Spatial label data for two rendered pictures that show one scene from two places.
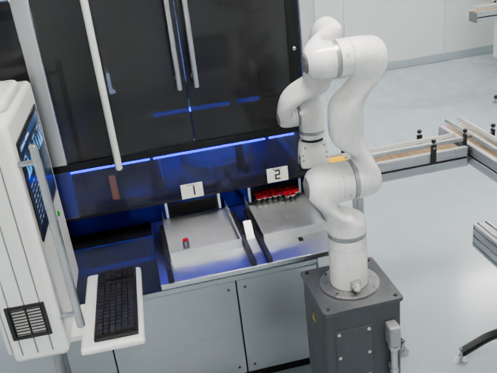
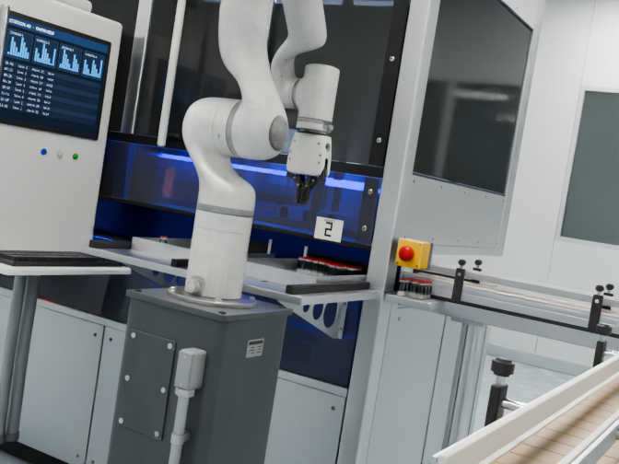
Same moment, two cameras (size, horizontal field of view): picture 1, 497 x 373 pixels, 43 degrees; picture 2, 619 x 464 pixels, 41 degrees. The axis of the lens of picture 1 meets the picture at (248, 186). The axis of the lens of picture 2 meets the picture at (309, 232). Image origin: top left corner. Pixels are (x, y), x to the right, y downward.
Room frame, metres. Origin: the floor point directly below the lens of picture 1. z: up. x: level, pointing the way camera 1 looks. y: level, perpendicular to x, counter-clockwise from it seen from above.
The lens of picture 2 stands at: (0.49, -1.52, 1.12)
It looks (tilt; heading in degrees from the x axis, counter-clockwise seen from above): 3 degrees down; 40
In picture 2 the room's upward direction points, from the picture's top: 9 degrees clockwise
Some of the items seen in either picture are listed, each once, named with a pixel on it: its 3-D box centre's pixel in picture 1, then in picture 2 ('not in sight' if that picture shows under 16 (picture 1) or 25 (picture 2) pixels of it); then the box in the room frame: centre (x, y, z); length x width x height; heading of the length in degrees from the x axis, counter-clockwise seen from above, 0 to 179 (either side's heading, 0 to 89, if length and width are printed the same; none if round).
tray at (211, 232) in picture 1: (200, 229); (205, 251); (2.12, 0.20, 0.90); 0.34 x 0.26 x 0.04; 9
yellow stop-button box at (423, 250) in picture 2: (336, 166); (414, 253); (2.34, -0.36, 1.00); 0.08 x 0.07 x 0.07; 9
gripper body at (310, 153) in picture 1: (313, 150); (309, 152); (2.00, -0.23, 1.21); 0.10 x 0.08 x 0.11; 100
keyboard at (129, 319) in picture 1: (116, 300); (55, 258); (1.83, 0.49, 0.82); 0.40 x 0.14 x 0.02; 8
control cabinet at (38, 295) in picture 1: (19, 212); (27, 121); (1.82, 0.73, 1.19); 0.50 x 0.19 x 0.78; 8
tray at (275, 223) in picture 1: (285, 212); (305, 272); (2.18, -0.13, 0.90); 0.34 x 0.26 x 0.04; 10
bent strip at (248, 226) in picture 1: (251, 235); not in sight; (2.00, 0.01, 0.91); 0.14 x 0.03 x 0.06; 10
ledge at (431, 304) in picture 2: not in sight; (417, 300); (2.38, -0.37, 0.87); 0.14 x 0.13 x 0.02; 9
